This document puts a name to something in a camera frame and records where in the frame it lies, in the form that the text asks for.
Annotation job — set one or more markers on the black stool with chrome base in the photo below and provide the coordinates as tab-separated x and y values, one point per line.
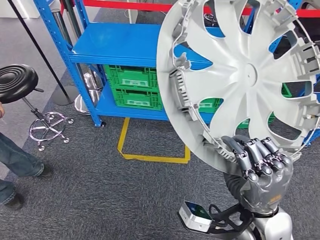
15	81

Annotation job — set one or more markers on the blue metal shelf rack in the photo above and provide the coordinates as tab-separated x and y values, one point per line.
112	43

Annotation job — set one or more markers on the chrome stanchion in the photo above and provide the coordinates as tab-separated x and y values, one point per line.
87	102
93	81

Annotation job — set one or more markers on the pale grey wheel hubcap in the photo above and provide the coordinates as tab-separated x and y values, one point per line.
237	49

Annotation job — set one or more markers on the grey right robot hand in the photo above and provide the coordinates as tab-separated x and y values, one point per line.
267	188

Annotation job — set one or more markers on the black slim stanchion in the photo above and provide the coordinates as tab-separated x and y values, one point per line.
63	96

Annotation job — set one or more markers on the person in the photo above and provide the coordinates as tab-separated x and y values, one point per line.
17	162

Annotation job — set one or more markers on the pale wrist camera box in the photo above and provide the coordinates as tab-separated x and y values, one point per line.
195	222

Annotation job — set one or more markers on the red barrier belt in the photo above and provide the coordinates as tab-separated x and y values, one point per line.
124	5

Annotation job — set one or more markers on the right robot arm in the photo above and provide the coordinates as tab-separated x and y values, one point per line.
277	228

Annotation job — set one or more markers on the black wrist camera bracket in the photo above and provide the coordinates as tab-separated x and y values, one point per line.
232	220

